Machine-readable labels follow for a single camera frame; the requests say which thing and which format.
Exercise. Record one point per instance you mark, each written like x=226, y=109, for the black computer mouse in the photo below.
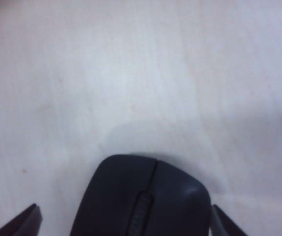
x=131, y=196

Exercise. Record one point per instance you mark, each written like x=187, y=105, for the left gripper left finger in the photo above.
x=25, y=221

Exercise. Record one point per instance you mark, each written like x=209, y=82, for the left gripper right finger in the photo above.
x=223, y=223

